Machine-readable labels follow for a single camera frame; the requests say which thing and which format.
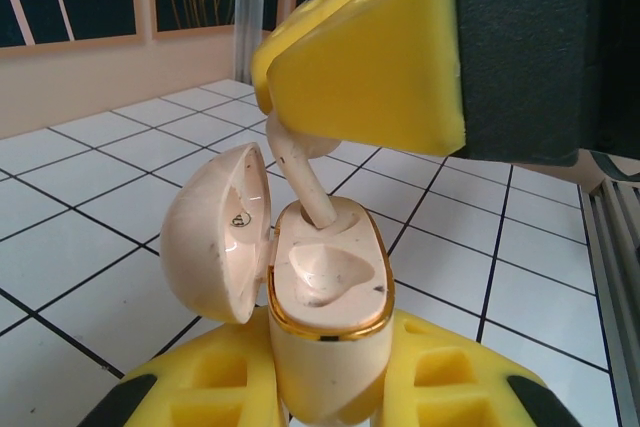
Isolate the wireless earbud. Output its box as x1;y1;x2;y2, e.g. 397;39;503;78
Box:
263;114;342;231

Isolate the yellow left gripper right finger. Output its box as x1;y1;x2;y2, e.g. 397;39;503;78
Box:
344;309;557;427

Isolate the aluminium frame post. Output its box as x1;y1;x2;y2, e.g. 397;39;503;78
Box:
233;0;284;93

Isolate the earbud charging case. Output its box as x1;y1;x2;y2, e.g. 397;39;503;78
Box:
159;142;397;424

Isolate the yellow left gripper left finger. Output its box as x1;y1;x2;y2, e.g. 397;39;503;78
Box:
77;316;290;427

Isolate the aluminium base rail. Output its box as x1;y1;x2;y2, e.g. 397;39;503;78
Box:
578;179;640;427

